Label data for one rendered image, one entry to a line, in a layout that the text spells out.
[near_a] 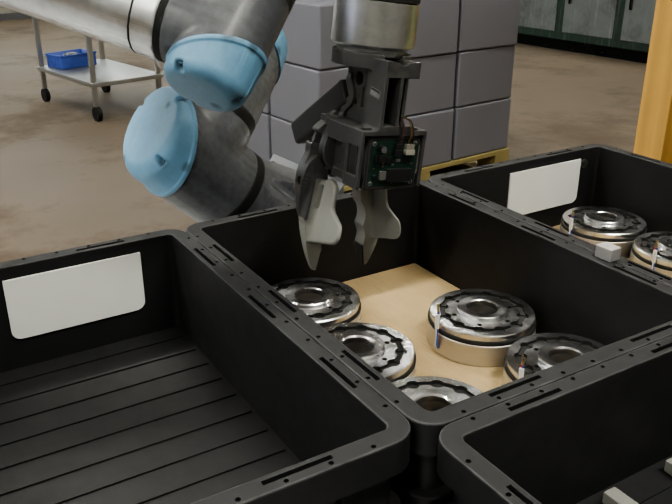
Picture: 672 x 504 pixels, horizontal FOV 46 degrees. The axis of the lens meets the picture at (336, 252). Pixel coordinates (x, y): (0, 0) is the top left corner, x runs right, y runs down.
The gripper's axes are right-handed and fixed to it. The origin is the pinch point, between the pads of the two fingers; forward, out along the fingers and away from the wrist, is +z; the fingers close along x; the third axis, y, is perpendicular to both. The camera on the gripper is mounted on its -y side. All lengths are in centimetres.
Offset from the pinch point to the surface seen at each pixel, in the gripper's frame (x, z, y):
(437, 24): 184, -10, -214
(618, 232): 37.6, -0.4, 4.4
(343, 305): -0.2, 4.7, 2.6
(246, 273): -12.4, -1.0, 4.9
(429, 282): 14.4, 5.7, -1.8
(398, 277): 12.2, 6.0, -4.7
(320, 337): -12.7, -0.9, 17.9
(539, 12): 549, -12, -509
